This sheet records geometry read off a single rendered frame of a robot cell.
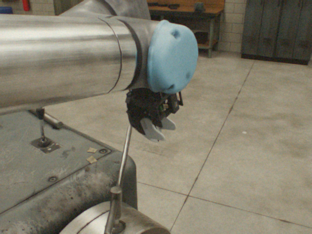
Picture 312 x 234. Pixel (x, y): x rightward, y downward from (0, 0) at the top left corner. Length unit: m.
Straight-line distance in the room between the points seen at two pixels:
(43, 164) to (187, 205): 1.86
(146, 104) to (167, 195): 2.11
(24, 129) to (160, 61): 0.74
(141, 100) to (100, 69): 0.30
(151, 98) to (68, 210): 0.31
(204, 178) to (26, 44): 2.66
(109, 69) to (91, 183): 0.49
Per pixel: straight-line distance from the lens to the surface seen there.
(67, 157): 0.83
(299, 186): 2.99
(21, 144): 0.93
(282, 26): 6.42
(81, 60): 0.26
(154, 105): 0.55
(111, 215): 0.56
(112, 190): 0.59
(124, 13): 0.47
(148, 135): 0.65
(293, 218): 2.65
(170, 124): 0.65
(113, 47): 0.29
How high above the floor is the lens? 1.69
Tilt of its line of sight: 27 degrees down
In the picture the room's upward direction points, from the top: straight up
